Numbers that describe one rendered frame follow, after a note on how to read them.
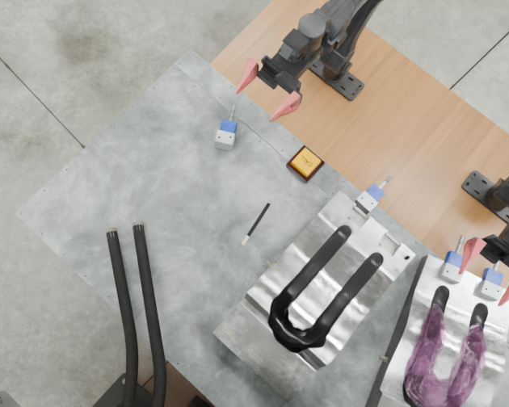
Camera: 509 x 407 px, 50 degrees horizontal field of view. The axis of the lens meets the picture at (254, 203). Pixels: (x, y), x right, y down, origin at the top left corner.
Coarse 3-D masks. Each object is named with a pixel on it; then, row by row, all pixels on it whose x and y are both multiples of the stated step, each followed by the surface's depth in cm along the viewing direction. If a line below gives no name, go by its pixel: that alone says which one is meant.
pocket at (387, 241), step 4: (384, 236) 147; (388, 236) 146; (380, 240) 147; (384, 240) 147; (388, 240) 147; (392, 240) 146; (396, 240) 146; (380, 244) 147; (384, 244) 146; (388, 244) 146; (392, 244) 146; (396, 244) 146; (400, 244) 145; (384, 248) 146; (388, 248) 146; (392, 248) 146; (396, 248) 146; (388, 252) 146; (392, 252) 146
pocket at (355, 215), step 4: (352, 208) 149; (356, 208) 147; (348, 212) 148; (352, 212) 148; (356, 212) 148; (360, 212) 147; (348, 216) 148; (352, 216) 148; (356, 216) 148; (360, 216) 148; (364, 216) 147; (352, 220) 148; (356, 220) 148; (360, 220) 148; (364, 220) 148; (356, 224) 147; (360, 224) 148; (360, 228) 147
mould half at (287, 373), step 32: (320, 224) 145; (352, 224) 145; (288, 256) 142; (352, 256) 143; (384, 256) 143; (256, 288) 135; (320, 288) 139; (384, 288) 141; (224, 320) 140; (256, 320) 140; (352, 320) 137; (256, 352) 138; (288, 352) 139; (320, 352) 132; (288, 384) 137
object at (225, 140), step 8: (232, 112) 158; (224, 120) 156; (232, 120) 157; (224, 128) 156; (232, 128) 156; (216, 136) 153; (224, 136) 153; (232, 136) 154; (216, 144) 155; (224, 144) 154; (232, 144) 153
